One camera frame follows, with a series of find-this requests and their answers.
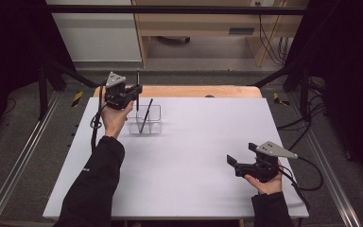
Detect left hand-held gripper cable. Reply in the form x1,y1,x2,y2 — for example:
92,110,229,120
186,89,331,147
90,82,107,149

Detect person's right hand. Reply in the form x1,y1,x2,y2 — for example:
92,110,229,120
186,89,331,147
243,171,284,196

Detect white cabinet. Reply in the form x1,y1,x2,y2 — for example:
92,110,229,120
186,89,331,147
44,0,143,62

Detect black frame post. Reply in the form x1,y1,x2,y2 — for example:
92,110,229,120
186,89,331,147
252,58,312,123
37,60,101,121

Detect hand-held gripper cable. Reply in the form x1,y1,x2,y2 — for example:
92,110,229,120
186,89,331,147
90,82,107,149
276,155,325,227

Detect right hand-held gripper cable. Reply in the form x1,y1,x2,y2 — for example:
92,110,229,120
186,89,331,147
276,155,325,227

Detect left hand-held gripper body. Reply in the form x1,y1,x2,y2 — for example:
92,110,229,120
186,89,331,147
104,71,130,111

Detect black frame crossbar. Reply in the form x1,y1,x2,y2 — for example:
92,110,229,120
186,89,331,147
42,4,309,16

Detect person's left hand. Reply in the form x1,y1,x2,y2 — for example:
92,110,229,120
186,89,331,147
100,96,135,140

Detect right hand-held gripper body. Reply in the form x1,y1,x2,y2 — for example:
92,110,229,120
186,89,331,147
233,140,299,183

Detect aluminium floor rail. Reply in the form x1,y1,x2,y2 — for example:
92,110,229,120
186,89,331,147
0,90,61,227
286,94,363,227

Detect clear acrylic organizer box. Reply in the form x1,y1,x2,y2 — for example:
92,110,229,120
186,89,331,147
126,104,163,136

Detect yellow black tape marker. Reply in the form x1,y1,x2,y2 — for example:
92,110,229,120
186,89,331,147
71,91,85,108
272,92,291,107

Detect black curtain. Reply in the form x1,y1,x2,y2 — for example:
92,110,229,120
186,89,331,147
0,0,46,146
306,0,363,193

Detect black desk cables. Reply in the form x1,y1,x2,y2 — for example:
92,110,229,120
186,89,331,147
254,1,290,66

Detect wooden desk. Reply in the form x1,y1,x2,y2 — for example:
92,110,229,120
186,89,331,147
130,0,310,68

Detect dark desk handle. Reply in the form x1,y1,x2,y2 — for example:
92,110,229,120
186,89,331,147
228,26,256,36

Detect black floor cables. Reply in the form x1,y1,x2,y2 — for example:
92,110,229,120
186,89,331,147
276,77,328,152

